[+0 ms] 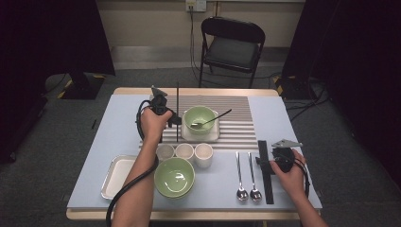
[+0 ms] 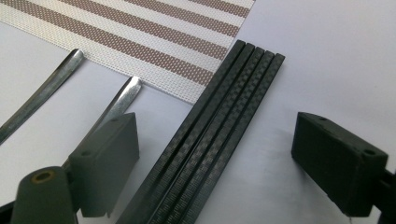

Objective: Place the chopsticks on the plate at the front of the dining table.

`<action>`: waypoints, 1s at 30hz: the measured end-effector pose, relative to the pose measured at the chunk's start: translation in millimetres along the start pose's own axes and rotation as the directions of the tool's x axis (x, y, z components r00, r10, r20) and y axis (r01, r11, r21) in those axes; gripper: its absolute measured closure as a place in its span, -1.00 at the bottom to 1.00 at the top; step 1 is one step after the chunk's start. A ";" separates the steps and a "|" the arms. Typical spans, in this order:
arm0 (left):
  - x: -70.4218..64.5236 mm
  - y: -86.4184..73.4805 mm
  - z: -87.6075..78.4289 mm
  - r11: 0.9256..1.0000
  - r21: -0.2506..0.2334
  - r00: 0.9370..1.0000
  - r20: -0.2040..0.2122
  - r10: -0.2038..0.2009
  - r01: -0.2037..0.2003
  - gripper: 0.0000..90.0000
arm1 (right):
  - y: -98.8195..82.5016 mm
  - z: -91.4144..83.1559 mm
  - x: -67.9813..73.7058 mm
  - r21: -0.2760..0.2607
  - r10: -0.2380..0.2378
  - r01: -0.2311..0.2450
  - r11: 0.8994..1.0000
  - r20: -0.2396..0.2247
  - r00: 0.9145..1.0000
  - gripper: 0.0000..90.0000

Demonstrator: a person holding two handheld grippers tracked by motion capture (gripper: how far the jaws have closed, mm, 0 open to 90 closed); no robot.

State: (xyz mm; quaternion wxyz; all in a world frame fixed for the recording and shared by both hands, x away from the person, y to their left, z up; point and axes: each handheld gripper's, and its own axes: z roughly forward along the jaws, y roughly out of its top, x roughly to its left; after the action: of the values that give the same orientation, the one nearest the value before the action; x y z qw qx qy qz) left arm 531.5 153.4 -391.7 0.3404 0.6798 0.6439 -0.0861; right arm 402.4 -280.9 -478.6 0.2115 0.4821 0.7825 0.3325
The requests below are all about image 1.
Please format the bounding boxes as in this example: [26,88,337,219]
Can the thin black chopstick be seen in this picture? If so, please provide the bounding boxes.
[175,81,180,144]

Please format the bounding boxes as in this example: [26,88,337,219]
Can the green bowl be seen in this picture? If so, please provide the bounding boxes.
[183,105,218,136]
[153,157,196,200]

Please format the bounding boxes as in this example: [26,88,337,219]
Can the striped placemat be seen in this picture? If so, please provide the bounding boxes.
[138,95,259,150]

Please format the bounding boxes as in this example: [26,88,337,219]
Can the white wall outlet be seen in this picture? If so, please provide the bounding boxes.
[184,0,207,13]

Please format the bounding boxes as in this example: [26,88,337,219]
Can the black floor cables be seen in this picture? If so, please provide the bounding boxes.
[283,79,332,124]

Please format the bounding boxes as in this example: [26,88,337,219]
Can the person's left hand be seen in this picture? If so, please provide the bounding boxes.
[140,107,174,145]

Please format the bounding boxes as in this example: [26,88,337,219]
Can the black folding chair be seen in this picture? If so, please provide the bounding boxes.
[198,16,267,89]

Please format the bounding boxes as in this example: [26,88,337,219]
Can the black curtain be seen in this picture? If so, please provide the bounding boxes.
[281,0,401,190]
[0,0,116,165]

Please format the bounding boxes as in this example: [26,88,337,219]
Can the long metal spoon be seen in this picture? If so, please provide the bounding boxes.
[247,151,263,202]
[189,108,233,130]
[235,151,250,201]

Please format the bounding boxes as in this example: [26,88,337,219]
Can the row of black chopsticks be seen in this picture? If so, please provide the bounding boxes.
[257,140,275,205]

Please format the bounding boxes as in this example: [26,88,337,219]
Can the light blue table mat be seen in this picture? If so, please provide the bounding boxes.
[66,94,323,212]

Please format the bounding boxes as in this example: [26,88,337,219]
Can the black stand base striped tape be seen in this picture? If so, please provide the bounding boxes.
[56,69,107,100]
[272,75,316,101]

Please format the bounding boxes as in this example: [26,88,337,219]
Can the person's right hand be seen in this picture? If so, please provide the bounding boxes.
[270,149,306,199]

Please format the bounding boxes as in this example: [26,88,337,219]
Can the square white plate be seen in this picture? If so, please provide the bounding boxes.
[100,154,140,201]
[181,110,221,143]

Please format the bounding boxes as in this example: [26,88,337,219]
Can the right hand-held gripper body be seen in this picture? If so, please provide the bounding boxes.
[271,138,304,174]

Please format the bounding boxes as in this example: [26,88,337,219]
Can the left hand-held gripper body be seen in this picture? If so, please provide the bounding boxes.
[148,84,173,116]

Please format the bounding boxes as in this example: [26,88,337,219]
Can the white ceramic cup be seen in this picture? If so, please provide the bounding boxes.
[194,143,215,169]
[156,144,176,162]
[175,143,195,164]

